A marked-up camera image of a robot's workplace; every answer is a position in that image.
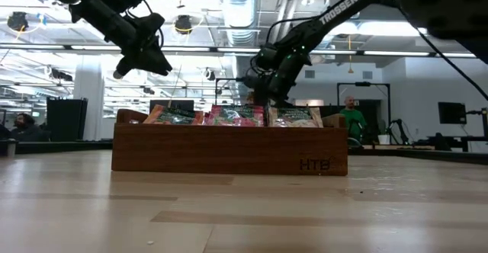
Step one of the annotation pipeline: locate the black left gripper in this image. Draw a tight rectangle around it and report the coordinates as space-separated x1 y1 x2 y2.
113 35 173 81

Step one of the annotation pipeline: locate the beige tea packet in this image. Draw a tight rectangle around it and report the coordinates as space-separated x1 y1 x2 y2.
268 107 324 129

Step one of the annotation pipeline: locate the wooden compartment tea box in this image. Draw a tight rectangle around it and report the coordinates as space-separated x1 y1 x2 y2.
111 108 348 177

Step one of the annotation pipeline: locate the ceiling light strip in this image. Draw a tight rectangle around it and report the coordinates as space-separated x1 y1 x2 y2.
310 50 477 59
0 43 264 54

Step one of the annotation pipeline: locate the black computer monitor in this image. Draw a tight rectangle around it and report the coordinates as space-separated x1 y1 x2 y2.
149 99 195 111

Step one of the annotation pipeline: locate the yellow hanging pendant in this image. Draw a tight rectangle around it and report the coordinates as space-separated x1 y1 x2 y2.
346 35 354 75

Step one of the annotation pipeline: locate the white square column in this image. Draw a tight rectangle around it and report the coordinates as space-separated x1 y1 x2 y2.
73 54 104 142

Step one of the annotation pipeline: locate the black cabinet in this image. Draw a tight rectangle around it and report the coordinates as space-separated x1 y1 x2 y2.
46 98 88 142

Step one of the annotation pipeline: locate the grey cup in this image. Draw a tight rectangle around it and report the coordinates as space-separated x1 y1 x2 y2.
3 138 18 158

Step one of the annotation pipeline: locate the black desk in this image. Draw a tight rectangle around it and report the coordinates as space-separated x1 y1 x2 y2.
413 133 488 153

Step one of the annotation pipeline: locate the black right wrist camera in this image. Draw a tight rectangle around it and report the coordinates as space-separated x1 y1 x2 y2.
251 43 278 71

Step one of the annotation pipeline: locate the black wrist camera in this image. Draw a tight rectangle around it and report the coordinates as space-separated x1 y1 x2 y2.
251 43 278 71
131 12 165 50

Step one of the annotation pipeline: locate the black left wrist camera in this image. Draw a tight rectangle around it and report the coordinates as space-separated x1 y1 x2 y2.
131 12 165 50

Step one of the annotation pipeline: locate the black hanging ceiling camera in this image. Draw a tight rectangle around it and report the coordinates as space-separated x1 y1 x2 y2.
6 11 30 33
174 14 193 35

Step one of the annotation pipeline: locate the silver ceiling duct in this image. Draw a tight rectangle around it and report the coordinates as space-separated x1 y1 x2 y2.
217 0 264 48

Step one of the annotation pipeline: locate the black wall monitor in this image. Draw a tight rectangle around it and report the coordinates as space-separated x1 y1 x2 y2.
437 101 467 126

